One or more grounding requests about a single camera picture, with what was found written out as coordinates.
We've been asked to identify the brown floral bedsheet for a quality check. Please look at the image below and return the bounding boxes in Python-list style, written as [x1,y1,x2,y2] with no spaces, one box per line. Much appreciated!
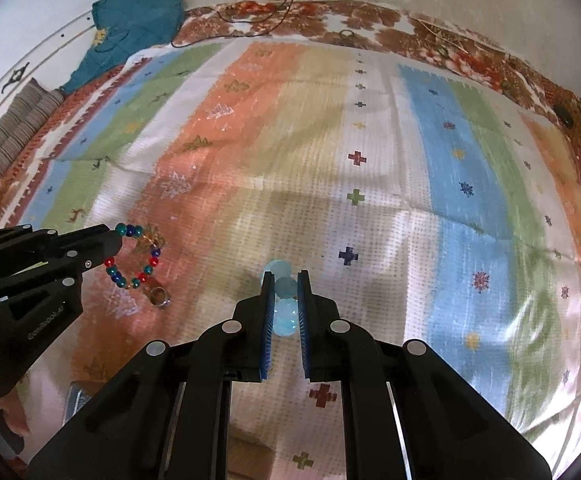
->
[0,0,581,222]

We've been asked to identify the multicolour bead bracelet with ring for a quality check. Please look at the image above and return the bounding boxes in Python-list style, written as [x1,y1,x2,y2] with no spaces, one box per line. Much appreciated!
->
[102,222,172,310]

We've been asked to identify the silver metal tin box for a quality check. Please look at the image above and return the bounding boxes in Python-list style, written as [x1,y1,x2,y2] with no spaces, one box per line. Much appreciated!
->
[64,380,97,422]

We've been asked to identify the teal blue garment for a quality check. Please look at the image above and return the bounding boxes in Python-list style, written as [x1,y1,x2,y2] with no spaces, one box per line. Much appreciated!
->
[60,0,185,96]

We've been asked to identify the small black object on bed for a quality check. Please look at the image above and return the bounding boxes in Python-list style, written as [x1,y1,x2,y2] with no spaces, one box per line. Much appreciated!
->
[553,103,575,129]

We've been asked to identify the striped colourful blanket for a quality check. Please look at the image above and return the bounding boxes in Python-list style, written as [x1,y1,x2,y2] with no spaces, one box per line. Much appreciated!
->
[0,40,581,474]

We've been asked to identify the white headboard with ornament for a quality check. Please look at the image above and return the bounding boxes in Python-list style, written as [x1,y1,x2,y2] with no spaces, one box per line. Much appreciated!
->
[0,11,95,118]

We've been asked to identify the light blue bead bracelet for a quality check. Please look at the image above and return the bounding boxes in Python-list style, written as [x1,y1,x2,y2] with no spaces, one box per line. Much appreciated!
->
[262,258,302,338]

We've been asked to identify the person's left hand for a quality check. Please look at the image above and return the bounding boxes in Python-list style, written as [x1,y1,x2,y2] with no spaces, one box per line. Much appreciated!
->
[0,389,30,437]

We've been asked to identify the black cable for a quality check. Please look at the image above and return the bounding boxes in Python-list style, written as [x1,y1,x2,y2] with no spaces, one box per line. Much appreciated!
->
[170,0,322,50]

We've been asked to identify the striped brown pillow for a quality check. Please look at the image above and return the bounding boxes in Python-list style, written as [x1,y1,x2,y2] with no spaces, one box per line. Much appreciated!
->
[0,78,65,179]

